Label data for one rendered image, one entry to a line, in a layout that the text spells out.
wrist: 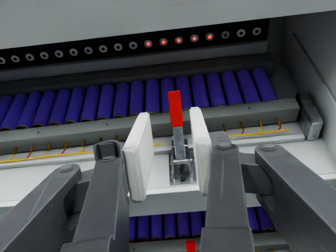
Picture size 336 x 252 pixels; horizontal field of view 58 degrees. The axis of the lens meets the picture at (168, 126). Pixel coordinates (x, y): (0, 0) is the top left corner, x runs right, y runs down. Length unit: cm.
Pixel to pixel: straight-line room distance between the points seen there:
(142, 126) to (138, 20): 12
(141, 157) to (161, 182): 17
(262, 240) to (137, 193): 33
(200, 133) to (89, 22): 16
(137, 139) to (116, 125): 20
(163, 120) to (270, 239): 23
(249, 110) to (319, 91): 8
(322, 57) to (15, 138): 35
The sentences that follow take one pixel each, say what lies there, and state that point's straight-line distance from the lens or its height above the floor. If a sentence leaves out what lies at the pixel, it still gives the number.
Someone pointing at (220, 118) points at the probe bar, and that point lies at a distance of 35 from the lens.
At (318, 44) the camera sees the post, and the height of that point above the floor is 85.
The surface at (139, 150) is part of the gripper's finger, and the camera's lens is 15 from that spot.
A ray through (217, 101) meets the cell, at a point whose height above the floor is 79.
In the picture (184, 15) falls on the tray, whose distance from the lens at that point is 27.
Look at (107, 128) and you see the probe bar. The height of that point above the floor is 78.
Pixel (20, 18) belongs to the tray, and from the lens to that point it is 29.
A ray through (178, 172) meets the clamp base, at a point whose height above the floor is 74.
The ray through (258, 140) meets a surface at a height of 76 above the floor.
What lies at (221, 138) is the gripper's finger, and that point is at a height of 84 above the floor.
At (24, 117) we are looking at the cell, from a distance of 42.
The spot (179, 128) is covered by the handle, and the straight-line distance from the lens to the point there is 30.
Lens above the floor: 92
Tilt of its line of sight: 24 degrees down
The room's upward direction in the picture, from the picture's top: 7 degrees counter-clockwise
